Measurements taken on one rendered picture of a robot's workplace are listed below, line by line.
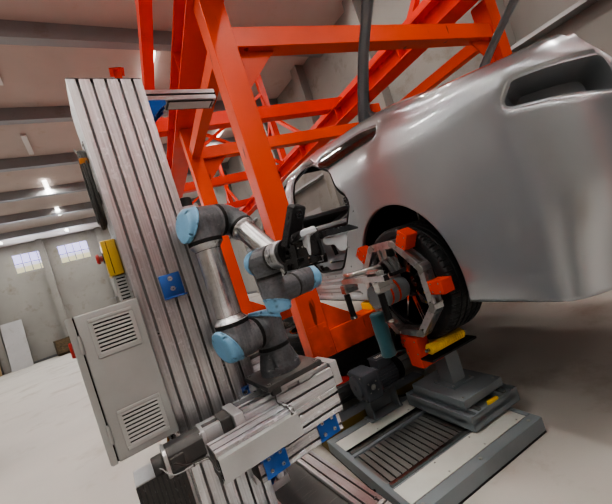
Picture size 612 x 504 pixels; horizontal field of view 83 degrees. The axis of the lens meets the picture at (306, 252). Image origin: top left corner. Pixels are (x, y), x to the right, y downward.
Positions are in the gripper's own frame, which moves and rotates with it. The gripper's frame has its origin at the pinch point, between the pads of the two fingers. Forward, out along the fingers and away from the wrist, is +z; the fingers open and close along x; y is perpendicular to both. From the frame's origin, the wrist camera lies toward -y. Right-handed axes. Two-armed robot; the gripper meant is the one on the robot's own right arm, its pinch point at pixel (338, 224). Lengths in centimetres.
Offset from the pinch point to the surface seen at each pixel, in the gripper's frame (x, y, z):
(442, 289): -94, 27, -24
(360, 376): -99, 71, -88
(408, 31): -215, -175, -53
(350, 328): -115, 45, -101
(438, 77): -342, -189, -80
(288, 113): -299, -243, -281
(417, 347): -109, 57, -52
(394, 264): -89, 11, -42
